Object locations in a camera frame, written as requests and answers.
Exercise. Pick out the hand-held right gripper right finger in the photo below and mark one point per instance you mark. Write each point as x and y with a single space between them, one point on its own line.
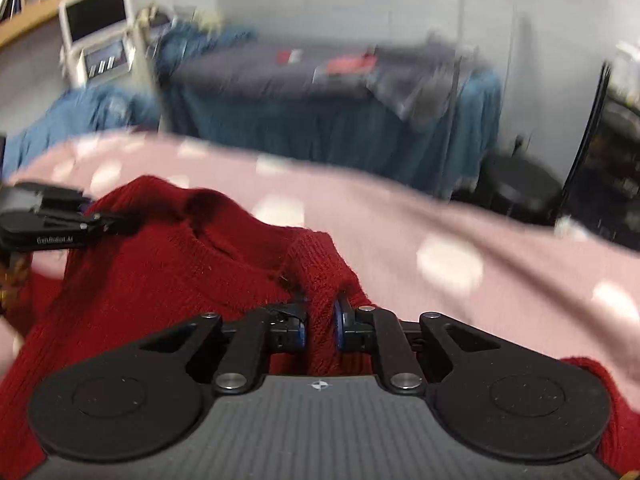
340 330

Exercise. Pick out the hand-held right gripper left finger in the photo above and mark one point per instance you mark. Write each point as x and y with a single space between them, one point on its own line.
301 335

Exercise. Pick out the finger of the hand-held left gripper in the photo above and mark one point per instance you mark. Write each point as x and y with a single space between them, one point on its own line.
112 222

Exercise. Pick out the red knitted cardigan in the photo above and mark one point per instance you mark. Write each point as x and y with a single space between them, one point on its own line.
150 285

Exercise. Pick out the blue cloth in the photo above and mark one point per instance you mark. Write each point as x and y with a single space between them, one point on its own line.
75 115

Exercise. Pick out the white cart with screen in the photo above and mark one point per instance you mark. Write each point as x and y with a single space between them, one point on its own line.
97 15

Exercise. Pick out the massage bed with blue skirt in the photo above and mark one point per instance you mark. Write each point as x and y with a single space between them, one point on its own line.
310 120

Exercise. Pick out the black round stool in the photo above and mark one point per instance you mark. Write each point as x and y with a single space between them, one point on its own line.
520 185

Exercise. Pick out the small red white item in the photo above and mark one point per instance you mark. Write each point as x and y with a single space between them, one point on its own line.
289 56

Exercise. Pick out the grey towel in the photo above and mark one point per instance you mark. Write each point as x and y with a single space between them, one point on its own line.
420 90

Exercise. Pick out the reddish cloth item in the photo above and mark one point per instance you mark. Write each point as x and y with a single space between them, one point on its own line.
350 64

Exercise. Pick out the black storage rack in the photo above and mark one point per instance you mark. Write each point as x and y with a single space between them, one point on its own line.
607 160

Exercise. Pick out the wooden wall shelf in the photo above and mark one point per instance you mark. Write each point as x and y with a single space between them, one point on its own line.
45 12

